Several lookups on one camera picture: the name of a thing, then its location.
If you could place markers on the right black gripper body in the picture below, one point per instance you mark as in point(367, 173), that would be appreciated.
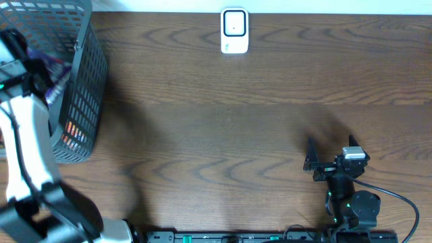
point(325, 170)

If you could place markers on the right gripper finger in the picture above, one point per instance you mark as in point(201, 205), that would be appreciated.
point(311, 160)
point(352, 141)

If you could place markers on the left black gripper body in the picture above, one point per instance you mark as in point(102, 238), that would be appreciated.
point(17, 42)

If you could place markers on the purple snack packet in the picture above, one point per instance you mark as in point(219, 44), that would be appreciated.
point(59, 73)

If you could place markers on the small orange snack packet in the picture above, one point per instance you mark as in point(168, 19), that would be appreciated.
point(73, 131)

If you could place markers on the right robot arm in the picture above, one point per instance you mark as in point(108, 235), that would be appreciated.
point(354, 212)

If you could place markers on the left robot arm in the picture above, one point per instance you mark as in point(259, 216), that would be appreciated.
point(40, 206)

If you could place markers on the white barcode scanner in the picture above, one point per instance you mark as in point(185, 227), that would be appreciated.
point(234, 25)

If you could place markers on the dark grey plastic mesh basket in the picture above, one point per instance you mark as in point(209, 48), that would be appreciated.
point(62, 28)

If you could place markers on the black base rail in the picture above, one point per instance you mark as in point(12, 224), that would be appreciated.
point(291, 236)

